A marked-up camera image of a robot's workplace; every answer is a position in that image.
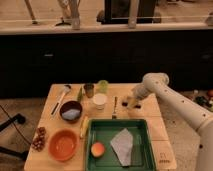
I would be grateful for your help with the black stand base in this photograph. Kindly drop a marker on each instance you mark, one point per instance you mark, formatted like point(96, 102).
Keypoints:
point(11, 120)

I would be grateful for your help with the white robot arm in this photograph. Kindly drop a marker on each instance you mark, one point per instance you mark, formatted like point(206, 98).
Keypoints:
point(197, 117)

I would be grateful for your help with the green plastic tray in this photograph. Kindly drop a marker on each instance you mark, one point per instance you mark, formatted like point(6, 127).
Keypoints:
point(104, 130)

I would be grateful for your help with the yellow banana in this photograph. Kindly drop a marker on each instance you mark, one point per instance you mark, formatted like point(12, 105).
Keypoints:
point(84, 126)

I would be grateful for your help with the orange red bowl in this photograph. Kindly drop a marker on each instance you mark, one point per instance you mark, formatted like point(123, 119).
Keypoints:
point(63, 145)

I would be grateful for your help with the white cup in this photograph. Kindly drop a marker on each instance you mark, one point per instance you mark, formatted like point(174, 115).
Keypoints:
point(99, 100)

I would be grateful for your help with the blue cloth in bowl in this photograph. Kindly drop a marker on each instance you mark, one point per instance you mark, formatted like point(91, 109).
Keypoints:
point(71, 114)

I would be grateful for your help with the dark brown bowl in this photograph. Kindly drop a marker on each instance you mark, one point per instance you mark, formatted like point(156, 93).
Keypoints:
point(71, 105)

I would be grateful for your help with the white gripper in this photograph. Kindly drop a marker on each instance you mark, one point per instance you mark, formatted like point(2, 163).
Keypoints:
point(139, 92)

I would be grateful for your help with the bunch of red grapes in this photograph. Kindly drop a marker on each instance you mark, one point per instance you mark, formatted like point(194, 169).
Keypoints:
point(39, 141)

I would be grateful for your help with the green translucent cup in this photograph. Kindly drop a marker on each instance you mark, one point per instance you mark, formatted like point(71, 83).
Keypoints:
point(102, 86)

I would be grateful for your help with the peach fruit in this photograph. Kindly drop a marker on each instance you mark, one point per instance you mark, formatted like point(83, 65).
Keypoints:
point(97, 149)

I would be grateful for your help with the metal cup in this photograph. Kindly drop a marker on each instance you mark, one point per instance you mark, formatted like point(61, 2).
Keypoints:
point(89, 90)

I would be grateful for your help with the grey folded cloth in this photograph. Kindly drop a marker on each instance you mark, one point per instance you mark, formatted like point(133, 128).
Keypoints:
point(122, 144)

